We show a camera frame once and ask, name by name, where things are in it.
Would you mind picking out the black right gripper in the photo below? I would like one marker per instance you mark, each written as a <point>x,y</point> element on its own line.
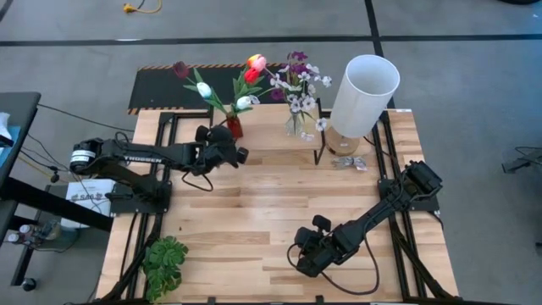
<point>330,250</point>

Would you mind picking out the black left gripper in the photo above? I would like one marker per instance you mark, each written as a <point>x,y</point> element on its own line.
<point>214,156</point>

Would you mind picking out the red glass vase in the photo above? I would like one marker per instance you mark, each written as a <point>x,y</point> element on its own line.
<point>234,126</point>

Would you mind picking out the white blue artificial tulip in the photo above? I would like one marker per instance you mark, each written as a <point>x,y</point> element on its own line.
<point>204,90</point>
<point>243,103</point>

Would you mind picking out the dark red artificial tulip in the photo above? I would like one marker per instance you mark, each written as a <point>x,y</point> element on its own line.
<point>180,69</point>

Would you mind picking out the clear glass vase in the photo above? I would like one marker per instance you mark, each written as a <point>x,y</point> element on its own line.
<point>294,126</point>

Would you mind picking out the pink artificial tulip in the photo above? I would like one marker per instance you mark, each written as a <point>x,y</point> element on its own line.
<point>259,64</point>

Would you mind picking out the yellow orange artificial tulip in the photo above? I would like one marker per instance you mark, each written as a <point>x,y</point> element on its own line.
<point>252,57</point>

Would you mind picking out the purple and white flower bunch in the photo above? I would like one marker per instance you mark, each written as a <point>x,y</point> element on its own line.
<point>305,102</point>

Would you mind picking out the purple artificial flower stem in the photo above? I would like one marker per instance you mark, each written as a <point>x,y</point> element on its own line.
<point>299,68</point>

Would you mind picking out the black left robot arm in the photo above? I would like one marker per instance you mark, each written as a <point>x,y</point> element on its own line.
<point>178,152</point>

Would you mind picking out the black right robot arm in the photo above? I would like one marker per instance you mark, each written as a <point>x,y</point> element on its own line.
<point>372,220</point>

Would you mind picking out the wooden shelf with black legs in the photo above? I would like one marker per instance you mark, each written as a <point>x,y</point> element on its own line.
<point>271,135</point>

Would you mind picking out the black hazard-striped floor mat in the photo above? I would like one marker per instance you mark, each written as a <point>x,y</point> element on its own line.
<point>156,91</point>

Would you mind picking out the crumpled silver wrapper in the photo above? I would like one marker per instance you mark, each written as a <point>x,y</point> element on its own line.
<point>349,162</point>

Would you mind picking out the white printed box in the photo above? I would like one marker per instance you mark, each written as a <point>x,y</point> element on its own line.
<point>91,197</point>

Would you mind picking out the green artificial leaf plant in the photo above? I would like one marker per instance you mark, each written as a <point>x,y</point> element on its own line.
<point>163,262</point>

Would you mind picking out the white shade table lamp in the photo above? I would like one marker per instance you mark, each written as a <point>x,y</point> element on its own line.
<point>364,97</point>

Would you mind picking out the black desk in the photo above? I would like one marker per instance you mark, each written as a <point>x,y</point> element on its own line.
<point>17,110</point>

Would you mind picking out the blue sheet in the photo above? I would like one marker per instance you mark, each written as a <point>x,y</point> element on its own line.
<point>10,151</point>

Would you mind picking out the white cloth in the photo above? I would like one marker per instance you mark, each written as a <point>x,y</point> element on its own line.
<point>4,127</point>

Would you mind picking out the small white-capped bottle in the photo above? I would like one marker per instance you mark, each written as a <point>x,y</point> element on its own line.
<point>13,238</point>
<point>24,229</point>

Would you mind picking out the black tripod stand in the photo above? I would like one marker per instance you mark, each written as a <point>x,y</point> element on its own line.
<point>527,162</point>

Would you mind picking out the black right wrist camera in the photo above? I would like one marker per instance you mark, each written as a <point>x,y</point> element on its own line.
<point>322,223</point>

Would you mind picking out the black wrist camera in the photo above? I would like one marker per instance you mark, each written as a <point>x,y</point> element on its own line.
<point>242,155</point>
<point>322,223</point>

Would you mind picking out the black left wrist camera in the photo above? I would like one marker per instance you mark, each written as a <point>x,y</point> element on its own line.
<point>242,155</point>

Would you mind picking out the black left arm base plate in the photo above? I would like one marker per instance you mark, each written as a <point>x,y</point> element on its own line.
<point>139,207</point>

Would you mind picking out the black metal rig frame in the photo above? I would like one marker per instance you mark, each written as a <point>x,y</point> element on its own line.
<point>419,267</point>

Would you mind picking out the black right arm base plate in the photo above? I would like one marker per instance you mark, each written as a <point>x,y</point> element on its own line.
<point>423,206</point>

